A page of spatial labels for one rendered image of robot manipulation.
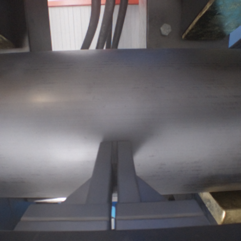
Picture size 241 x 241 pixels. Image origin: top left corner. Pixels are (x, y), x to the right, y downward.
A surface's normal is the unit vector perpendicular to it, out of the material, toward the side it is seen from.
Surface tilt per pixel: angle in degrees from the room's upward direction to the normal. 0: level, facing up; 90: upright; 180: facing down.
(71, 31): 90
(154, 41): 90
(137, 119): 90
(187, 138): 90
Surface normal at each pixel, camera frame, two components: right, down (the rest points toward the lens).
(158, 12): 0.02, 0.27
